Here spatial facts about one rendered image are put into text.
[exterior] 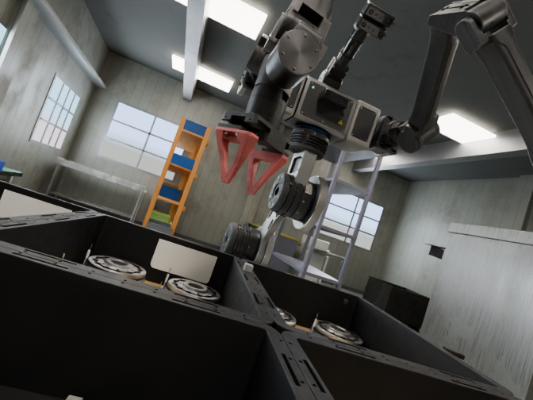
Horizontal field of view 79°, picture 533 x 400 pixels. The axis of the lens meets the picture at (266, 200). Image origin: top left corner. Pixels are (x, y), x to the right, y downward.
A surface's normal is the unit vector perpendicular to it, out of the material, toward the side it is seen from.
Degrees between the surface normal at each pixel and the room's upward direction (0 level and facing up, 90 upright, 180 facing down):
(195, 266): 90
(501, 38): 87
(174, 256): 90
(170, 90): 90
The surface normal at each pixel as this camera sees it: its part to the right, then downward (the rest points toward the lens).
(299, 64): 0.26, 0.02
